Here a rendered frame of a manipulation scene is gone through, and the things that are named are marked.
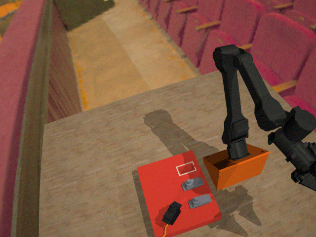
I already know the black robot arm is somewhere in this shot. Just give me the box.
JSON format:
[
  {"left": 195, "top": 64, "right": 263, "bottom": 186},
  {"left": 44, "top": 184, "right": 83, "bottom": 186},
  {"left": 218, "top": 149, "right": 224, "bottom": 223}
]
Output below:
[{"left": 213, "top": 44, "right": 316, "bottom": 160}]

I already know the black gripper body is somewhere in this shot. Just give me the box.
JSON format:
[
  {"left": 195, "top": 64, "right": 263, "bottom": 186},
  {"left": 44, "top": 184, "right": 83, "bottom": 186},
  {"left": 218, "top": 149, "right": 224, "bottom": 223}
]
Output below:
[{"left": 285, "top": 141, "right": 316, "bottom": 183}]

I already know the red flat panel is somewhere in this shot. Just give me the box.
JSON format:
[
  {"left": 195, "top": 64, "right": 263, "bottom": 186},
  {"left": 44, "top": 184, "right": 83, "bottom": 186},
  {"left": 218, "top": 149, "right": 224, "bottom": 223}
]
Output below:
[{"left": 137, "top": 150, "right": 222, "bottom": 237}]

